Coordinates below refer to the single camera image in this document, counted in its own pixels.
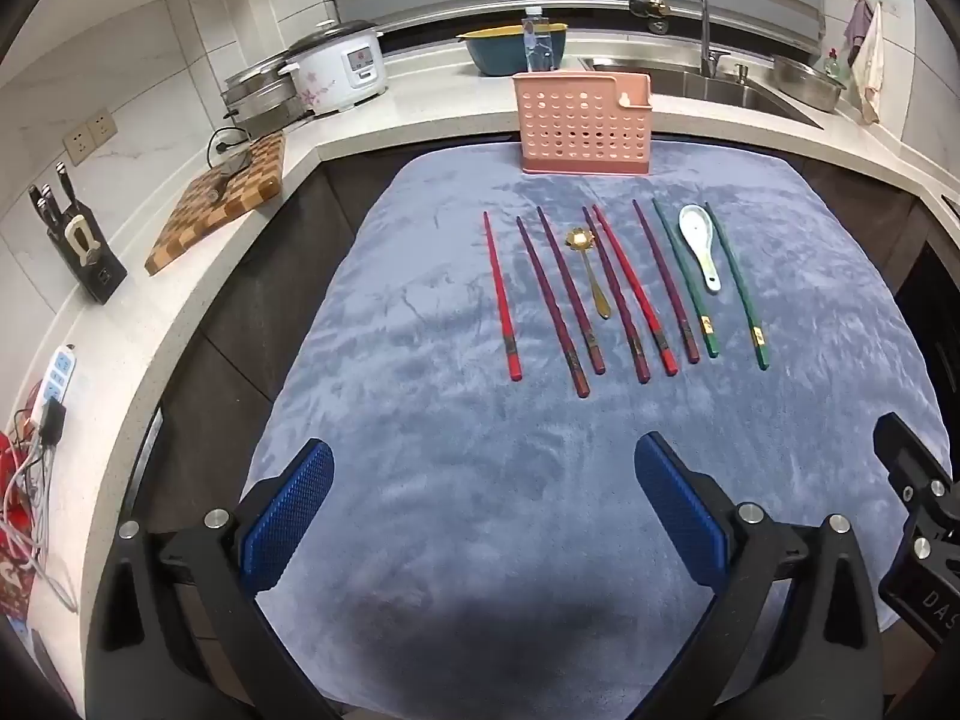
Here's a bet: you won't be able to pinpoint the red bag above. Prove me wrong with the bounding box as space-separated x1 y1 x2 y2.
0 390 47 620

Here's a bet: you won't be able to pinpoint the double wall outlet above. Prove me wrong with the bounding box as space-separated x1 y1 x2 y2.
62 111 117 164

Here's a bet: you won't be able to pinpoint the red chopstick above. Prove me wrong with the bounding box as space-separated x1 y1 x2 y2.
482 211 524 381
592 203 680 377

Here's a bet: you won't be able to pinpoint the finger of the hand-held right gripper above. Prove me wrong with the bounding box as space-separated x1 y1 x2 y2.
874 411 960 565

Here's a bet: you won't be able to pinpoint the black power cord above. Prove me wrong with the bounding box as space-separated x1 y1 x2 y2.
206 127 256 202

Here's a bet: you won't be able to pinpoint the steel sink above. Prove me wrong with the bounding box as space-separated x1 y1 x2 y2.
577 52 822 128

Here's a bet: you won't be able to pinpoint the gold flower spoon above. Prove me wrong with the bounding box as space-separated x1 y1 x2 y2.
566 227 612 320

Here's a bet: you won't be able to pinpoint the white ceramic spoon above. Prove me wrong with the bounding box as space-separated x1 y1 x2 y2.
678 204 723 293

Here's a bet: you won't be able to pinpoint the pink perforated utensil holder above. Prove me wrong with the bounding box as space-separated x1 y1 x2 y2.
512 71 653 177

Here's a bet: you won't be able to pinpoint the black knife block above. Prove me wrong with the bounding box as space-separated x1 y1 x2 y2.
46 214 127 305

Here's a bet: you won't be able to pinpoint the grey cable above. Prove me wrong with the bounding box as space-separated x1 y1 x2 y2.
0 420 80 616

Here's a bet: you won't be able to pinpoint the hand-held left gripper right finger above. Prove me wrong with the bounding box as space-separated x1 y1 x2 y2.
634 431 890 720

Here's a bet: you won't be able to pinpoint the steel steamer pot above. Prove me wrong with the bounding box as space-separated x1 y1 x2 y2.
221 56 316 132

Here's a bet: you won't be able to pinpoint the white floral rice cooker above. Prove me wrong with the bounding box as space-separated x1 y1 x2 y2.
281 19 389 115

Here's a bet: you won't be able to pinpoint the blue basin yellow rim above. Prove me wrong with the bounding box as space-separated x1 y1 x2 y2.
457 25 569 77

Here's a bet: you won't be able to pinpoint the checkered wooden cutting board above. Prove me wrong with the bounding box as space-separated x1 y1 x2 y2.
144 131 287 277

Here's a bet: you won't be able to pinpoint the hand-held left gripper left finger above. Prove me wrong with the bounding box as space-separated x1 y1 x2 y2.
82 439 338 720

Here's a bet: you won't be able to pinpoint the white power strip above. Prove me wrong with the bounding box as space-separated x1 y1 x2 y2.
30 345 77 421

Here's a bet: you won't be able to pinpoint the purple hanging cloth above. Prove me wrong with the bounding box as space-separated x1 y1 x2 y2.
844 0 875 65

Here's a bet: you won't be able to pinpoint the green chopstick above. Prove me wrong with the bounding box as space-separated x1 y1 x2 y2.
652 198 722 359
703 202 771 371

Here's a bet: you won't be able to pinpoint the black power adapter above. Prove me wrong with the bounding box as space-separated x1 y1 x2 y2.
36 401 68 449

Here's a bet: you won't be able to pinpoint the cream hanging towel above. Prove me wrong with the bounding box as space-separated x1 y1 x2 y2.
851 4 887 125

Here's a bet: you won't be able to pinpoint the chrome faucet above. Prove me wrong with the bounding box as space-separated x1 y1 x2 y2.
630 0 732 80

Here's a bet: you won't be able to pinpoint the dark purple chopstick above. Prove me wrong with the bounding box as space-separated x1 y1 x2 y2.
632 199 701 365
583 206 650 385
537 206 607 376
516 216 591 399

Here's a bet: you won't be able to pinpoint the cream-handled scissors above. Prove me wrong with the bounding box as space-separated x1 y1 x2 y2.
64 215 103 257

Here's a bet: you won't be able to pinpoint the steel bowl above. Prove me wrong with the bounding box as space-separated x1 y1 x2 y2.
772 54 848 113

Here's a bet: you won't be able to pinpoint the blue-grey plush cloth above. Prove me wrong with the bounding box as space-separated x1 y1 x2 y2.
247 139 950 698

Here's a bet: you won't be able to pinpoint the clear water bottle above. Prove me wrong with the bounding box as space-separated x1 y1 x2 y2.
523 6 557 74

